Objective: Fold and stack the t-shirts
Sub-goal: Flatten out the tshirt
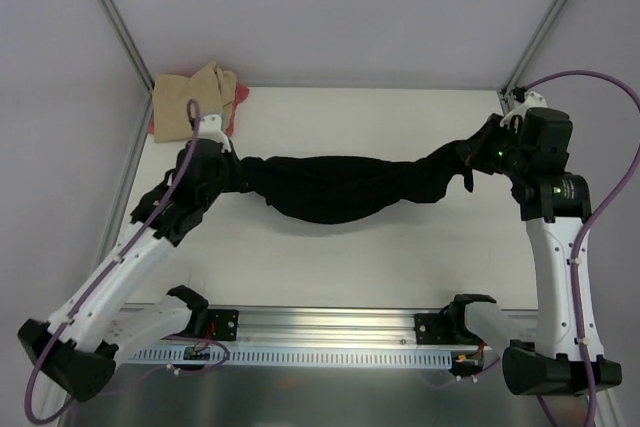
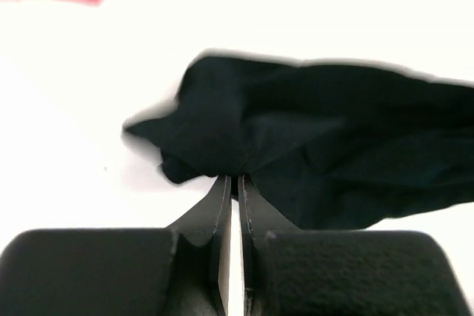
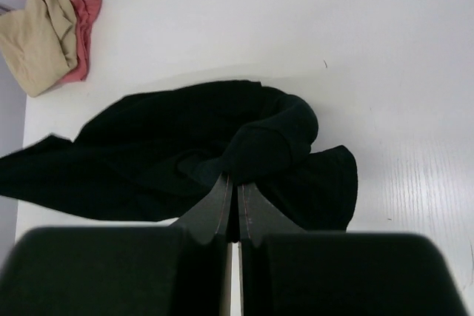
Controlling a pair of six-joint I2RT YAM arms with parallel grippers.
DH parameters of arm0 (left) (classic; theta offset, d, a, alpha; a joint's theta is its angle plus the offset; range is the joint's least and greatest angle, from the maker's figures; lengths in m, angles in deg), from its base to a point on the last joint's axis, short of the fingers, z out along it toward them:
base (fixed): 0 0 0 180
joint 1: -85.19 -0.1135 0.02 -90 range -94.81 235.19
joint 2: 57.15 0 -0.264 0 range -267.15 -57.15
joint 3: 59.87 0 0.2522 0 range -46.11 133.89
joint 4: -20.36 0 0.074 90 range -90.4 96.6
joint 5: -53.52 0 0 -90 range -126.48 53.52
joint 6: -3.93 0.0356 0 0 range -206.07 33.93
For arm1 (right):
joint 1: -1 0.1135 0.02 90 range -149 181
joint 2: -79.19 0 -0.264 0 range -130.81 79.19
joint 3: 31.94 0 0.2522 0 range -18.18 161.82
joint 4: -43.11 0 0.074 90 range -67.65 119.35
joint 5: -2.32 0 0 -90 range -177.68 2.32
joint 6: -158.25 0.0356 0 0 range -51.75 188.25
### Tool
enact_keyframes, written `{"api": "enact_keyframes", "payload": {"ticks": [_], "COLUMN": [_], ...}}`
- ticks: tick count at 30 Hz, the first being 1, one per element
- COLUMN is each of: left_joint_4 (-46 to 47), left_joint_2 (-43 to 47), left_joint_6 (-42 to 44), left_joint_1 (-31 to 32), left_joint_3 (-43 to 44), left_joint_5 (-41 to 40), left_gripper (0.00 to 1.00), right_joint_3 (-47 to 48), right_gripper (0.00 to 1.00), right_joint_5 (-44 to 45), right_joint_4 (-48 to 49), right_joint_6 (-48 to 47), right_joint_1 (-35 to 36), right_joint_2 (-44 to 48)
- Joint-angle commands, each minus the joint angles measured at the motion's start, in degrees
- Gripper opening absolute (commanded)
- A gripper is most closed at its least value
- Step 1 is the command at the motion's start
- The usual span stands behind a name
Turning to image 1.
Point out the white slotted cable duct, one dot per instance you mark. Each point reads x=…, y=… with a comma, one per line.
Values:
x=237, y=355

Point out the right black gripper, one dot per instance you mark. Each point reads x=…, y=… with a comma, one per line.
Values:
x=489, y=145

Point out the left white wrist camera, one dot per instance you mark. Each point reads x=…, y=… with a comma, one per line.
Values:
x=210, y=127

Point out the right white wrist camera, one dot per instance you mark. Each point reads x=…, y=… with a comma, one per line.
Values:
x=523, y=101

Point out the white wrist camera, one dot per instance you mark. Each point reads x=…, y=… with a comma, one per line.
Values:
x=523, y=101
x=210, y=127

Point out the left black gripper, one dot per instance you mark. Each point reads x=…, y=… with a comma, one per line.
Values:
x=220, y=167

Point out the left aluminium frame post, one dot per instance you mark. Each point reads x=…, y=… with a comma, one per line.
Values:
x=122, y=32

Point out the black t shirt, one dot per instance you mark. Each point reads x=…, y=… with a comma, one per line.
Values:
x=333, y=190

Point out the red folded t shirt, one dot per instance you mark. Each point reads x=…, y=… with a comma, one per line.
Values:
x=241, y=97

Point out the right aluminium frame post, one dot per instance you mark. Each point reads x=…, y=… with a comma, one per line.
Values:
x=541, y=34

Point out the front aluminium rail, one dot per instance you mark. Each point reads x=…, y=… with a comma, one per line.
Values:
x=328, y=327

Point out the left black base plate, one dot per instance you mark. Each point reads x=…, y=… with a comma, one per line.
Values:
x=222, y=324

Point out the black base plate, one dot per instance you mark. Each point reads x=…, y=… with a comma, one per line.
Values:
x=222, y=324
x=437, y=329

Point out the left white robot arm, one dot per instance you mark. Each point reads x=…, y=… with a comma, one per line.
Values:
x=80, y=346

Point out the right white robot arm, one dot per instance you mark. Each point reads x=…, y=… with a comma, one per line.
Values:
x=565, y=357

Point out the beige folded t shirt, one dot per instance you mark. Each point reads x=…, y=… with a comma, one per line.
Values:
x=211, y=73

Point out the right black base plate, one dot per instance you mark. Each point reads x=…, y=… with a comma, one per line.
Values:
x=437, y=329

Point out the left side aluminium rail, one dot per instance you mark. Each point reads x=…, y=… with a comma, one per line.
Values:
x=128, y=137

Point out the aluminium frame post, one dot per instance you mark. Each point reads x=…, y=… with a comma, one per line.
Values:
x=541, y=34
x=122, y=32

